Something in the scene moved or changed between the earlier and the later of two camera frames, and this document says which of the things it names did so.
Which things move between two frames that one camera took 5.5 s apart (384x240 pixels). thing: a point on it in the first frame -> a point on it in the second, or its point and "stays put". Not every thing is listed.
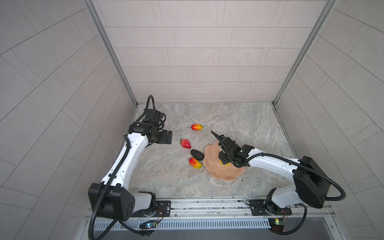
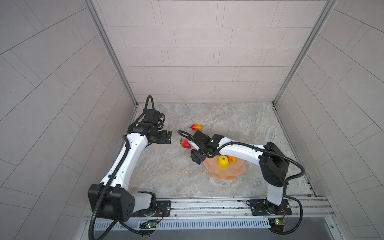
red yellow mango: (196, 127) stays put
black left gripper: (163, 139) stays put
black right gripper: (220, 157) -> (198, 157)
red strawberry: (185, 143) stays put
